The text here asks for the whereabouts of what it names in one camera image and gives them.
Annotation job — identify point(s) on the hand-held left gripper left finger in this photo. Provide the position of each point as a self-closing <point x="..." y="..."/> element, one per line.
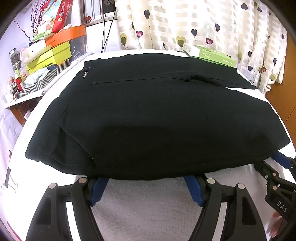
<point x="98" y="191"/>

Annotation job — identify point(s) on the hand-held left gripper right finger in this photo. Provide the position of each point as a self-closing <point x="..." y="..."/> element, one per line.
<point x="196" y="191"/>

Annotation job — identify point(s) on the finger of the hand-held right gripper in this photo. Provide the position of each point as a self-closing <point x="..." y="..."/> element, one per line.
<point x="266" y="171"/>
<point x="282" y="160"/>

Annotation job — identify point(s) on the black pants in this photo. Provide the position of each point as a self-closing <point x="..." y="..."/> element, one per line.
<point x="150" y="120"/>

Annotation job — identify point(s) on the person's right hand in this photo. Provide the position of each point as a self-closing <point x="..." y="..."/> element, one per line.
<point x="277" y="223"/>

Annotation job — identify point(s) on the white bed sheet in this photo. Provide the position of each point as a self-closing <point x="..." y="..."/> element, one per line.
<point x="143" y="208"/>

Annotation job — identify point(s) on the wooden wardrobe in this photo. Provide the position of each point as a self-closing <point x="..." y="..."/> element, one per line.
<point x="284" y="97"/>

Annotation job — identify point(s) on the crumpled clear plastic bag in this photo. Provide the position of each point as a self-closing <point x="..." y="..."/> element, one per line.
<point x="246" y="71"/>

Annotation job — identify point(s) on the wooden side table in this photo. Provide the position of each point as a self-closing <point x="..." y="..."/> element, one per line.
<point x="20" y="109"/>

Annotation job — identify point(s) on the black white striped box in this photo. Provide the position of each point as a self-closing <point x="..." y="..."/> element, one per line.
<point x="39" y="84"/>

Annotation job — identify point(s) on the green flat box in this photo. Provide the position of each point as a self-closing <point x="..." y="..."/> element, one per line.
<point x="208" y="54"/>

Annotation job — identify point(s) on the small bottles group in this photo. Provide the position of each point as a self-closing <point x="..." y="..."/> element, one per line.
<point x="16" y="83"/>

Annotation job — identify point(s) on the yellow-green shoe box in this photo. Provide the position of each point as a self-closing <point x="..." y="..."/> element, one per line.
<point x="49" y="60"/>

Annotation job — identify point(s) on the white flat box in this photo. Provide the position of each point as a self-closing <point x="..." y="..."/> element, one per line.
<point x="38" y="48"/>

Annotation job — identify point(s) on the orange box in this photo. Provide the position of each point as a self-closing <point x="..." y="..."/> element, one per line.
<point x="64" y="36"/>

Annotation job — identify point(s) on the heart print curtain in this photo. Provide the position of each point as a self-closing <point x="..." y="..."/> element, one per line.
<point x="196" y="23"/>

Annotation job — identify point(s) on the dried twig branches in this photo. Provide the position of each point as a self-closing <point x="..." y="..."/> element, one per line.
<point x="27" y="27"/>

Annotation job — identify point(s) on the colourful snack bag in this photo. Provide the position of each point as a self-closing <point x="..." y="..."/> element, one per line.
<point x="53" y="18"/>

